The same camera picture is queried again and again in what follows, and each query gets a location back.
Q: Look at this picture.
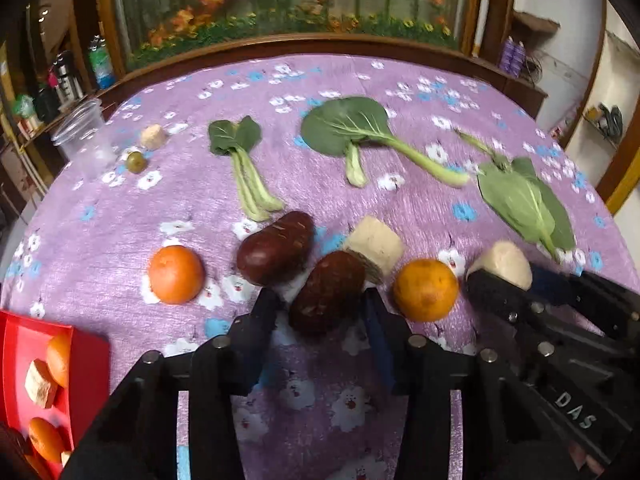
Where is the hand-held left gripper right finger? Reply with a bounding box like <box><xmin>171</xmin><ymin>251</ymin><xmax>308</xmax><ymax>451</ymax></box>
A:
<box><xmin>365</xmin><ymin>290</ymin><xmax>531</xmax><ymax>480</ymax></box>

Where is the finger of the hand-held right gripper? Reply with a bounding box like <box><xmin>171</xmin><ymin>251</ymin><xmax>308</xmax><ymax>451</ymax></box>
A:
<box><xmin>532</xmin><ymin>267</ymin><xmax>640</xmax><ymax>341</ymax></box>
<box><xmin>467</xmin><ymin>269</ymin><xmax>551</xmax><ymax>356</ymax></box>

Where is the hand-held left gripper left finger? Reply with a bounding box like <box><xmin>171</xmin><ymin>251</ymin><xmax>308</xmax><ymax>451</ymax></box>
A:
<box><xmin>60</xmin><ymin>288</ymin><xmax>281</xmax><ymax>480</ymax></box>

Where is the beige sugarcane cylinder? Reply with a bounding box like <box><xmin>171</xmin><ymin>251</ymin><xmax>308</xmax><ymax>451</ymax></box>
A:
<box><xmin>466</xmin><ymin>241</ymin><xmax>533</xmax><ymax>291</ymax></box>

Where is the red jujube date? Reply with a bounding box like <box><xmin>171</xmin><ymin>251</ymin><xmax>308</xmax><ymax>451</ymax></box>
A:
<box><xmin>288</xmin><ymin>251</ymin><xmax>367</xmax><ymax>338</ymax></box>
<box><xmin>236</xmin><ymin>211</ymin><xmax>317</xmax><ymax>287</ymax></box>

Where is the red tray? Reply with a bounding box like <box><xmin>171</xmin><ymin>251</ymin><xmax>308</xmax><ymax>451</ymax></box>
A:
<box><xmin>0</xmin><ymin>310</ymin><xmax>111</xmax><ymax>480</ymax></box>

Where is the orange mandarin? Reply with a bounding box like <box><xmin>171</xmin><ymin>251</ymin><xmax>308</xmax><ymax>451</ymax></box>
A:
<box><xmin>393</xmin><ymin>258</ymin><xmax>460</xmax><ymax>323</ymax></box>
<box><xmin>148</xmin><ymin>245</ymin><xmax>206</xmax><ymax>306</ymax></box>
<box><xmin>46</xmin><ymin>332</ymin><xmax>72</xmax><ymax>388</ymax></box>
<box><xmin>28</xmin><ymin>417</ymin><xmax>67</xmax><ymax>463</ymax></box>

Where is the large green vegetable leaf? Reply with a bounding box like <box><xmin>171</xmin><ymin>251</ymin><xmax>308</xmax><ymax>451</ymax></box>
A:
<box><xmin>455</xmin><ymin>130</ymin><xmax>577</xmax><ymax>263</ymax></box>

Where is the beige sugarcane cube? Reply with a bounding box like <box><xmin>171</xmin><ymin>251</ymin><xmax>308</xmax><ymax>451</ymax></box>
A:
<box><xmin>342</xmin><ymin>216</ymin><xmax>405</xmax><ymax>283</ymax></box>

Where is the purple floral tablecloth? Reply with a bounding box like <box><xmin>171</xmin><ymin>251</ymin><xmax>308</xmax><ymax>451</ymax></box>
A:
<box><xmin>0</xmin><ymin>55</ymin><xmax>626</xmax><ymax>480</ymax></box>

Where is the wooden low cabinet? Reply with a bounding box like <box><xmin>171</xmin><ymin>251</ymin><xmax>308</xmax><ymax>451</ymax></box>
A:
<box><xmin>480</xmin><ymin>60</ymin><xmax>548</xmax><ymax>121</ymax></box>

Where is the small bok choy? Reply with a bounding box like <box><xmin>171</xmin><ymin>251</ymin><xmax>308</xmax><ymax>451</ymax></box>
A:
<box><xmin>208</xmin><ymin>116</ymin><xmax>285</xmax><ymax>222</ymax></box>

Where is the long-stemmed bok choy leaf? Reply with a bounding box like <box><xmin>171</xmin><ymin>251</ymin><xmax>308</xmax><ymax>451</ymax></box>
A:
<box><xmin>300</xmin><ymin>97</ymin><xmax>471</xmax><ymax>188</ymax></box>

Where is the small beige sugarcane piece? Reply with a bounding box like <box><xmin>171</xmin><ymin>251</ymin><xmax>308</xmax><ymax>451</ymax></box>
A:
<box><xmin>141</xmin><ymin>125</ymin><xmax>167</xmax><ymax>151</ymax></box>

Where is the clear plastic cup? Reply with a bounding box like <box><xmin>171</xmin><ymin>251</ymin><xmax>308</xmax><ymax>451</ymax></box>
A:
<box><xmin>51</xmin><ymin>99</ymin><xmax>117</xmax><ymax>181</ymax></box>

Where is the green water bottle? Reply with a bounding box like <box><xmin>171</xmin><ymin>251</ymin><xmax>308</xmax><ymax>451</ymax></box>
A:
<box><xmin>89</xmin><ymin>35</ymin><xmax>117</xmax><ymax>90</ymax></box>

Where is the steel thermos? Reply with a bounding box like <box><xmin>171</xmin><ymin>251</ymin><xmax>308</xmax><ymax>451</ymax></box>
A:
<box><xmin>52</xmin><ymin>52</ymin><xmax>85</xmax><ymax>106</ymax></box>

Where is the wooden wall shelf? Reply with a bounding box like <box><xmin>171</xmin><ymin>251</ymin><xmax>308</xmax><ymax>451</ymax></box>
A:
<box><xmin>512</xmin><ymin>10</ymin><xmax>561</xmax><ymax>36</ymax></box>

